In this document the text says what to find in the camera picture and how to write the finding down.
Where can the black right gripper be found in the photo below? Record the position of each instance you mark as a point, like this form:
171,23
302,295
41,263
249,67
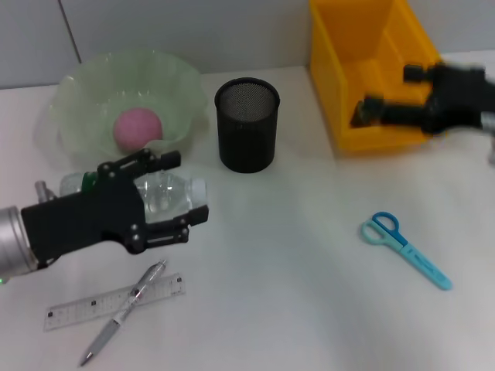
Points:
460,96

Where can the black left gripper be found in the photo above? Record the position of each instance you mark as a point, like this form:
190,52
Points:
89,220

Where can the clear green-label water bottle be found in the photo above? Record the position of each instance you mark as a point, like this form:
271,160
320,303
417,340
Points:
174,193

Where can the pink toy peach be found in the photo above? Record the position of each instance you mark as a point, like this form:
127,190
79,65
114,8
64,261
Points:
137,129

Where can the transparent plastic ruler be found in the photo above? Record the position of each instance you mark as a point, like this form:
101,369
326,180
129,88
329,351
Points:
77,309

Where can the blue and teal scissors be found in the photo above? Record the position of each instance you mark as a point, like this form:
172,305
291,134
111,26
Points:
425,266

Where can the black mesh pen holder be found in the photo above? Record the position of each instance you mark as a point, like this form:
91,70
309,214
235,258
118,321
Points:
247,139

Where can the silver retractable pen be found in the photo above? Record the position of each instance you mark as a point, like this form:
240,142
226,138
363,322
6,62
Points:
116,317

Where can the translucent green fruit plate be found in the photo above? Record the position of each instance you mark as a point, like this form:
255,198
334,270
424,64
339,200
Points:
96,85

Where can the yellow plastic storage bin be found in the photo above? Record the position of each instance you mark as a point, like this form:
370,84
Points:
348,38

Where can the silver plug connector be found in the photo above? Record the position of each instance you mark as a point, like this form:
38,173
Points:
44,191

